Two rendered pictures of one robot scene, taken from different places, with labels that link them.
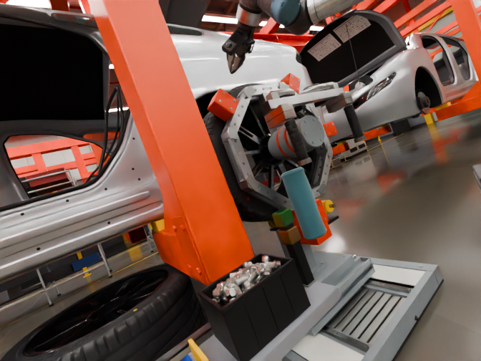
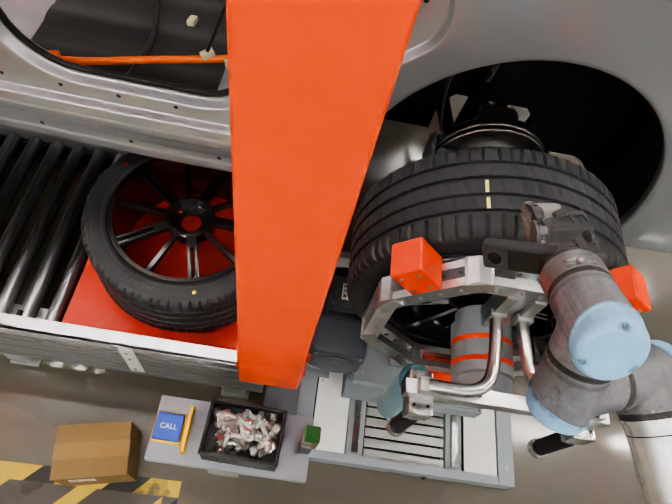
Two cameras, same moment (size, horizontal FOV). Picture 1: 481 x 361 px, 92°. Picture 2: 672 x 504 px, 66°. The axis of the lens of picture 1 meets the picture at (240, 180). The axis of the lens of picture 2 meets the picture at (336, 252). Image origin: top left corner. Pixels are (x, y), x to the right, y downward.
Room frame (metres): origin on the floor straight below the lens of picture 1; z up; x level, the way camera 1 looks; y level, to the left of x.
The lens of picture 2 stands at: (0.35, -0.11, 1.95)
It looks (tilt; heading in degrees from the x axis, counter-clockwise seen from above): 59 degrees down; 24
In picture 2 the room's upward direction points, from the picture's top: 17 degrees clockwise
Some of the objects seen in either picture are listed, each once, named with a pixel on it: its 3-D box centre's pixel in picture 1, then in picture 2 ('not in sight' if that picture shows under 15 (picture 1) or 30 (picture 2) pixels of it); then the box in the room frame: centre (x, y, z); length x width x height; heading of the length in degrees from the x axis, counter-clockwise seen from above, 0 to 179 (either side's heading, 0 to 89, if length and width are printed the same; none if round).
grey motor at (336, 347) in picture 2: not in sight; (339, 315); (1.08, 0.13, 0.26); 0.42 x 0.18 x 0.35; 32
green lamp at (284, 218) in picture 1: (283, 218); (311, 435); (0.62, -0.07, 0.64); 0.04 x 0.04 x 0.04; 32
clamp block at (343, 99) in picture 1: (338, 102); (576, 419); (0.94, -0.49, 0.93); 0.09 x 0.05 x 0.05; 32
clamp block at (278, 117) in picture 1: (279, 115); (417, 394); (0.77, -0.20, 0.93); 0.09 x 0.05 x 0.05; 32
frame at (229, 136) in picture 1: (283, 145); (480, 328); (1.03, -0.23, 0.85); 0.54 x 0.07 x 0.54; 122
